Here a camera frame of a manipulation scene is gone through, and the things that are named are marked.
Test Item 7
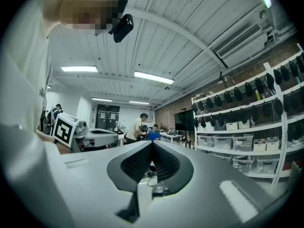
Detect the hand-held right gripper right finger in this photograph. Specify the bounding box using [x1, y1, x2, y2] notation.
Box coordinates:
[152, 141, 274, 228]

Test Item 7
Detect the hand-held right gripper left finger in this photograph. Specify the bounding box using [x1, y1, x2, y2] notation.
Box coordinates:
[1, 124, 154, 228]

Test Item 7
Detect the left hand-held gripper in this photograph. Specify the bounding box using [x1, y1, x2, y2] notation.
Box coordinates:
[51, 112, 119, 152]

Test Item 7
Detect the person's left forearm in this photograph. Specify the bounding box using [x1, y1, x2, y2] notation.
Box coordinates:
[35, 129, 72, 154]

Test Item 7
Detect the black double door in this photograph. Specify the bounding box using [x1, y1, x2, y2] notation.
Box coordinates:
[95, 104, 120, 131]

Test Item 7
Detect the group of clear storage bins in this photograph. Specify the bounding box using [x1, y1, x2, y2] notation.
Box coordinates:
[196, 133, 280, 174]

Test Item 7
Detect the white office desk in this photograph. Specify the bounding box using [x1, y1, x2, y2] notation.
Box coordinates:
[160, 131, 184, 144]

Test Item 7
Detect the black flat screen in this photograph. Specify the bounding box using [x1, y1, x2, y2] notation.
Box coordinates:
[174, 110, 196, 132]

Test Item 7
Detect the person's cream shirt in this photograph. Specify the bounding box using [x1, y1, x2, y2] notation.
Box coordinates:
[1, 0, 65, 140]

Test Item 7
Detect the white shelving rack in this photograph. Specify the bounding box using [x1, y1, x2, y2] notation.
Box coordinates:
[191, 43, 304, 185]

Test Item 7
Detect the person's head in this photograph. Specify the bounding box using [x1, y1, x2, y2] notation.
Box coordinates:
[44, 0, 119, 37]

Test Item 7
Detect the white ceiling air conditioner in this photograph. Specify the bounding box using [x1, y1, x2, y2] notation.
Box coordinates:
[215, 22, 268, 69]

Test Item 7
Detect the thin black floor cable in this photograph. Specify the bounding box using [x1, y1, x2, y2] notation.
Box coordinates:
[145, 165, 159, 188]

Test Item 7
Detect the black head-worn camera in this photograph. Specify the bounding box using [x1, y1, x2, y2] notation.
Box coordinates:
[108, 13, 134, 44]

